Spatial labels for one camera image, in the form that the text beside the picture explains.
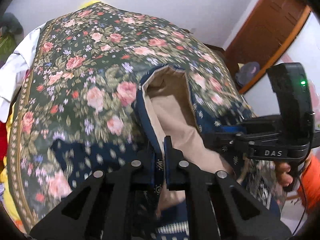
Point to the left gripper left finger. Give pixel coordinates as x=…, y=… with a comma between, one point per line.
x=130, y=215

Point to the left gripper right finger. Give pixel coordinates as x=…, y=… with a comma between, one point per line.
x=182, y=175

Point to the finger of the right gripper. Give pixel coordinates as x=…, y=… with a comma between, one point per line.
x=220, y=140
x=233, y=129

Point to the navy patterned hooded sweater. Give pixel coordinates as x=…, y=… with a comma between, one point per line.
x=106, y=120

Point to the orange right sleeve forearm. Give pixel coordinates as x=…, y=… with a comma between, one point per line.
x=309, y=187

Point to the person right hand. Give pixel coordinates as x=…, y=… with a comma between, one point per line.
x=282, y=174

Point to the purple grey bag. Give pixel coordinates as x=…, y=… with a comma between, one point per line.
x=246, y=73

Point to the green floral bedspread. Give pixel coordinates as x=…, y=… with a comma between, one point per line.
x=96, y=37

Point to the yellow blanket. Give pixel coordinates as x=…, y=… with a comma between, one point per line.
x=6, y=198

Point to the brown wooden wardrobe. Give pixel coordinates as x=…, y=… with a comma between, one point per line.
x=264, y=37

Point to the red plush toy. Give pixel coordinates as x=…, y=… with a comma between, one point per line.
x=3, y=141

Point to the white cloth on bed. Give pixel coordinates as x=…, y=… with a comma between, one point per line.
x=13, y=72

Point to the grey pillow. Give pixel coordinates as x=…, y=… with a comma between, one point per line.
x=10, y=24

